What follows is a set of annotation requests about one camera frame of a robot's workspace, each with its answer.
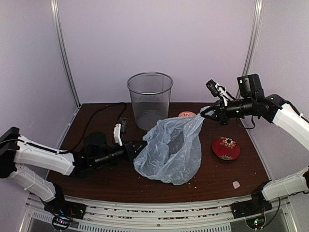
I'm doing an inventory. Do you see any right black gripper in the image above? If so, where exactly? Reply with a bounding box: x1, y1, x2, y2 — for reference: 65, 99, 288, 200
201, 96, 255, 125

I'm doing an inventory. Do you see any light blue plastic trash bag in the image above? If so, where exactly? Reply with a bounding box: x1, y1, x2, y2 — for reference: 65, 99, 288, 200
133, 114, 204, 186

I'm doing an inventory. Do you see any grey mesh trash bin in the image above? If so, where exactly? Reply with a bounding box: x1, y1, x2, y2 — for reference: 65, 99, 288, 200
126, 72, 173, 131

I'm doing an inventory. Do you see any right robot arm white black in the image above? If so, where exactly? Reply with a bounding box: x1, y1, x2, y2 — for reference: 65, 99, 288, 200
201, 74, 309, 214

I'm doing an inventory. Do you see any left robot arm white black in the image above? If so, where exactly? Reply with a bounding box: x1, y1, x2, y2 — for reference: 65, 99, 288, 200
0, 127, 147, 215

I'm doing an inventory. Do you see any orange white patterned bowl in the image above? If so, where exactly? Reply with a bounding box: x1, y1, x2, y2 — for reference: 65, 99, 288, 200
178, 111, 196, 117

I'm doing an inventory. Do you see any red floral overturned bowl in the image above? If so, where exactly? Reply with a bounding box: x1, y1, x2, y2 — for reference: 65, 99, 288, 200
211, 137, 240, 161

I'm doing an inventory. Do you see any small pink paper scrap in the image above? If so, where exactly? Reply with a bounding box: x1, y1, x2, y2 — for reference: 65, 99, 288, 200
232, 181, 240, 189

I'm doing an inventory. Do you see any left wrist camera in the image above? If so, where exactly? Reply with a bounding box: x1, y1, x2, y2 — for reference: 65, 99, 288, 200
113, 117, 127, 146

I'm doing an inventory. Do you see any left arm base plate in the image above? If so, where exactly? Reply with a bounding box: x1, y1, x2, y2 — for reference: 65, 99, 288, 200
43, 201, 86, 219

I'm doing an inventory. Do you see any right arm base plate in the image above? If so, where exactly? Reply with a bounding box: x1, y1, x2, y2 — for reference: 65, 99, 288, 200
231, 200, 272, 219

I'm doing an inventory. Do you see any right aluminium frame post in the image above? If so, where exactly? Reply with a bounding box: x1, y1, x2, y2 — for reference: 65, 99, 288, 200
236, 0, 263, 98

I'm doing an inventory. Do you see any aluminium frame post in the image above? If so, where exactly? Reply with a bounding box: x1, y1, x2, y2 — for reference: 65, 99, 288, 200
50, 0, 81, 108
236, 0, 263, 98

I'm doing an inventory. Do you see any left aluminium frame post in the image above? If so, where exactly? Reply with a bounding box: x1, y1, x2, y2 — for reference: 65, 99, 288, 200
50, 0, 81, 108

